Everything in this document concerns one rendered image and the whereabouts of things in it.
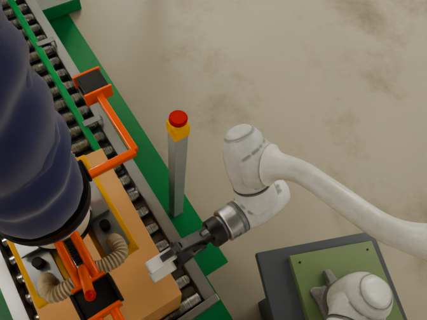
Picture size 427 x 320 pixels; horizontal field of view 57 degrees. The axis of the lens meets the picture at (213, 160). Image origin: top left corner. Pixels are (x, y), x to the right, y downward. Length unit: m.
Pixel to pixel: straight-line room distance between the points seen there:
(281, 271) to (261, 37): 2.08
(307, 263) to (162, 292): 0.58
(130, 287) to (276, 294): 0.55
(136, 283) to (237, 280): 1.07
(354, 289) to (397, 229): 0.46
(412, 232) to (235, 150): 0.41
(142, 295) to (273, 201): 0.54
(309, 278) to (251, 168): 0.75
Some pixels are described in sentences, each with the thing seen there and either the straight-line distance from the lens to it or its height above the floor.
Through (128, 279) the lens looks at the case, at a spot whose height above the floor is 0.95.
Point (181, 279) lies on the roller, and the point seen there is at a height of 0.55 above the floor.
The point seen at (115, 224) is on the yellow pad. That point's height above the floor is 1.16.
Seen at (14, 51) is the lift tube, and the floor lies 1.87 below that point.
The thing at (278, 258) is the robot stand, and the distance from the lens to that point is 1.58.
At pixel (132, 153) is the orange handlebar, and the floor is 1.28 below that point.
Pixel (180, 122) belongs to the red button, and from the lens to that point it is 1.42.
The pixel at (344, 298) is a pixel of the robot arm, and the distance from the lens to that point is 1.36.
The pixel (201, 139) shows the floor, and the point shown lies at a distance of 2.58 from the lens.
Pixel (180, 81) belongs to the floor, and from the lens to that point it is 2.84.
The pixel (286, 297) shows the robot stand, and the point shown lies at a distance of 1.56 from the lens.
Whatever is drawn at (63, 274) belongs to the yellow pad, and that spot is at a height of 1.16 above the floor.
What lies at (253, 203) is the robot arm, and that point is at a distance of 0.99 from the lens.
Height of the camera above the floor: 2.24
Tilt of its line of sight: 63 degrees down
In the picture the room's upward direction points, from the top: 12 degrees clockwise
